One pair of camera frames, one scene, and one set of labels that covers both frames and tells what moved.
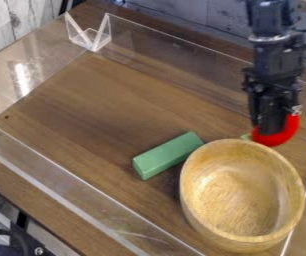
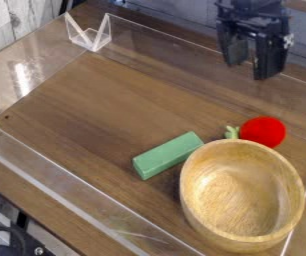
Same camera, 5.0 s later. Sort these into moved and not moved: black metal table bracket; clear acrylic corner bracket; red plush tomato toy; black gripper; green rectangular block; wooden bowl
Moved: black gripper; red plush tomato toy
Not moved: clear acrylic corner bracket; wooden bowl; green rectangular block; black metal table bracket
